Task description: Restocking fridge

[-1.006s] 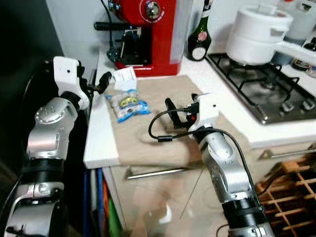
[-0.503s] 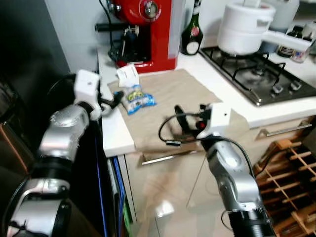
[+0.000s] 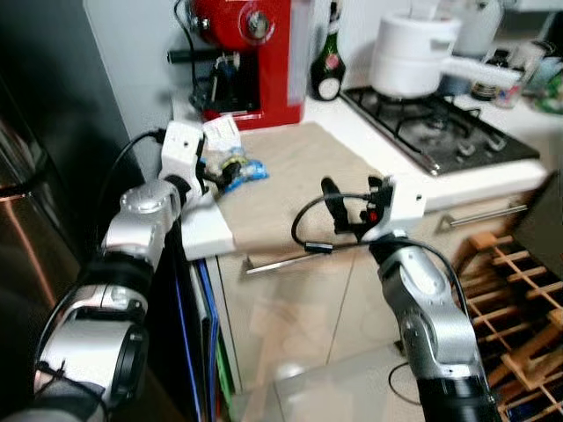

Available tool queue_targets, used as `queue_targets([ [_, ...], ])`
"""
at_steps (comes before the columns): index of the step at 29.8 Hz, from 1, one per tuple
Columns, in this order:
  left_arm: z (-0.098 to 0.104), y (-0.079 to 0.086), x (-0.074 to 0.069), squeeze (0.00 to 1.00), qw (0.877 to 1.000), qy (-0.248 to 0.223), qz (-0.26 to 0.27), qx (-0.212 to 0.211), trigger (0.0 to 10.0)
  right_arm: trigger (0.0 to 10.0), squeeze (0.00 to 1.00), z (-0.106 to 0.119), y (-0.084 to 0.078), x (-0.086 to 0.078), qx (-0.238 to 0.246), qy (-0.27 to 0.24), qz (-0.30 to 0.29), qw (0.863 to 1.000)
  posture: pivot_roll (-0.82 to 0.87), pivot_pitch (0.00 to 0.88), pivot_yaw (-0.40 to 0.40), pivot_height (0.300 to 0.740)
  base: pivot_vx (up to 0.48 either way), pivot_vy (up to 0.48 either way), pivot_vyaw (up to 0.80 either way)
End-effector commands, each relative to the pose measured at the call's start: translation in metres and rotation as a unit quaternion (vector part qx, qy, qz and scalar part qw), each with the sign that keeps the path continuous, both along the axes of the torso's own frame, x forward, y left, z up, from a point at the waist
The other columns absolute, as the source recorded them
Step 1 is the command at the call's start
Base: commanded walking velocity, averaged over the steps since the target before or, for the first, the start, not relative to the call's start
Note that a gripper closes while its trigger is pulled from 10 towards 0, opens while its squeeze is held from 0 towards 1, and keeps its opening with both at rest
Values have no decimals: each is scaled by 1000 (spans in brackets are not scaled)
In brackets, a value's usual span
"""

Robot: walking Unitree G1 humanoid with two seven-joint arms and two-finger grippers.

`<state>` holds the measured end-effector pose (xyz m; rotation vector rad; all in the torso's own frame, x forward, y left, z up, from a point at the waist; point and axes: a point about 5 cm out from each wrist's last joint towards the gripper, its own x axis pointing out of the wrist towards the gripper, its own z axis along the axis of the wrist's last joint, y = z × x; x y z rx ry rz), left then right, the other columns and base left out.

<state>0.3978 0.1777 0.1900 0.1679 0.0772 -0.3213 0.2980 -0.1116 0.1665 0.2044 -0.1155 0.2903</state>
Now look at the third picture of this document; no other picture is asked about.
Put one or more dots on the dark steel fridge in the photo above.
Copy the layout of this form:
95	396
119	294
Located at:
35	105

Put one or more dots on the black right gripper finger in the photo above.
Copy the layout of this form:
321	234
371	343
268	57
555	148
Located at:
332	198

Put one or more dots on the black gas hob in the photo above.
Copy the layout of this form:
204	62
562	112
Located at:
440	132

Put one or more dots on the green snack bag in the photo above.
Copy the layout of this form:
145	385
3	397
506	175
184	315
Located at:
550	92

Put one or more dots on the wooden wine rack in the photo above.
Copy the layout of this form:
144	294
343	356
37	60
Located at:
486	239

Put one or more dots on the brushed steel fridge door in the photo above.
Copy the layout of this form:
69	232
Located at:
545	215

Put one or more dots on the beige woven towel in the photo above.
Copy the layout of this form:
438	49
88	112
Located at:
299	176

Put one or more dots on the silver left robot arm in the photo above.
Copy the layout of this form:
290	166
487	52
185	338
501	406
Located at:
145	215

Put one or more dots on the white paper packet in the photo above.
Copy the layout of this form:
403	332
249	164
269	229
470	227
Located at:
223	134

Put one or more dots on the green plastic board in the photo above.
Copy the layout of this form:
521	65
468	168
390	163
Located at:
225	387

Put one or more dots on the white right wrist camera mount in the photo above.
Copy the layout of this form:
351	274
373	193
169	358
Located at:
405	204

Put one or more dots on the green glass bottle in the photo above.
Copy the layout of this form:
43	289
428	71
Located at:
328	75

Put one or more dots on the white ceramic mug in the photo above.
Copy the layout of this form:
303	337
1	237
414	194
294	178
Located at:
532	57

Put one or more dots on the white electric kettle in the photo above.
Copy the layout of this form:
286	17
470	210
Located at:
479	31

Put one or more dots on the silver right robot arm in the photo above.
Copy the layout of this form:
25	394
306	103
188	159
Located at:
431	325

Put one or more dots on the blue white snack packet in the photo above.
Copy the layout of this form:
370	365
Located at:
251	169

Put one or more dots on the small jar white red label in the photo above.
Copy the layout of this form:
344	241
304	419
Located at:
508	97

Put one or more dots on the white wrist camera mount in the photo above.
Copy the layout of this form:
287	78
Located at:
180	145
405	204

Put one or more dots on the beige kitchen base cabinet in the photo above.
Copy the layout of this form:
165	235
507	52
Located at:
290	308

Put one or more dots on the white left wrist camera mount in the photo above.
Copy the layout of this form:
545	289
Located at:
180	145

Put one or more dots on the red coffee machine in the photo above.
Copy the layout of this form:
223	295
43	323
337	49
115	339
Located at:
273	70

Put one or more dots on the blue edged flat board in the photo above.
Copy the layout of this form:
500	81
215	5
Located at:
209	352

